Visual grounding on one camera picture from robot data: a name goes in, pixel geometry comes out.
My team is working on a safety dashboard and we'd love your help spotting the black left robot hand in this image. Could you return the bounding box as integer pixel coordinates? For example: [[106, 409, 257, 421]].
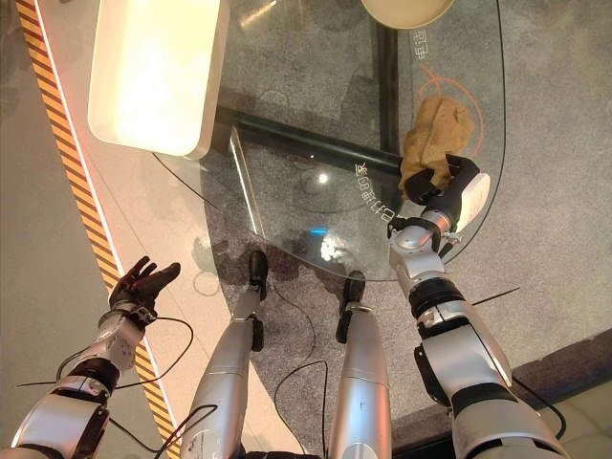
[[108, 255, 183, 317]]

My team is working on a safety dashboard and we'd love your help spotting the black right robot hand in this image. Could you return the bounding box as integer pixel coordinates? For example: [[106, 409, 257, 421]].
[[404, 153, 492, 231]]

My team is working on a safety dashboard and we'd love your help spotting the tan cleaning cloth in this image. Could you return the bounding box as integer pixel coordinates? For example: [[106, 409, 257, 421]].
[[397, 94, 476, 204]]

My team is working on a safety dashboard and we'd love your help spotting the white rectangular basket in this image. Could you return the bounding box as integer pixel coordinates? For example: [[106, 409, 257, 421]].
[[86, 0, 231, 161]]

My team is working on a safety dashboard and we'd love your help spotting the yellow black hazard tape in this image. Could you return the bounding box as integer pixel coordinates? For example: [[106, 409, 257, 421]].
[[14, 0, 185, 459]]

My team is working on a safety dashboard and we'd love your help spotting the silver left robot leg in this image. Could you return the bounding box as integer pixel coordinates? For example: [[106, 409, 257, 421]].
[[179, 249, 270, 459]]

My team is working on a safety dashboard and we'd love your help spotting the silver robot leg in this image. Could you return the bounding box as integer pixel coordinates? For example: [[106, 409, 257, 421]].
[[179, 249, 270, 459], [327, 269, 394, 459]]

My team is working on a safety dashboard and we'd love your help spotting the round beige bowl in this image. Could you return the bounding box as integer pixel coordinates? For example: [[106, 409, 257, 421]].
[[359, 0, 456, 30]]

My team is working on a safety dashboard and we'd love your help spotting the silver right robot leg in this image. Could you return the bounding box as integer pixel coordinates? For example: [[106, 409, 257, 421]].
[[327, 269, 394, 459]]

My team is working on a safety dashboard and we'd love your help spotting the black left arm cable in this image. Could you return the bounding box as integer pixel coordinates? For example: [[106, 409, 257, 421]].
[[13, 315, 219, 455]]

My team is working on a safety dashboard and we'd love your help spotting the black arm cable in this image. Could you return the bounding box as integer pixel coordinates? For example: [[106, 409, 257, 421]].
[[13, 315, 219, 455], [472, 285, 568, 442]]

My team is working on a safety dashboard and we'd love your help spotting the black floor cable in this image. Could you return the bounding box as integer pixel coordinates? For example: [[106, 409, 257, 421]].
[[265, 280, 332, 459]]

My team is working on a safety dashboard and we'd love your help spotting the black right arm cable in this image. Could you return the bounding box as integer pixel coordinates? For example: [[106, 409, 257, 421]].
[[472, 285, 568, 442]]

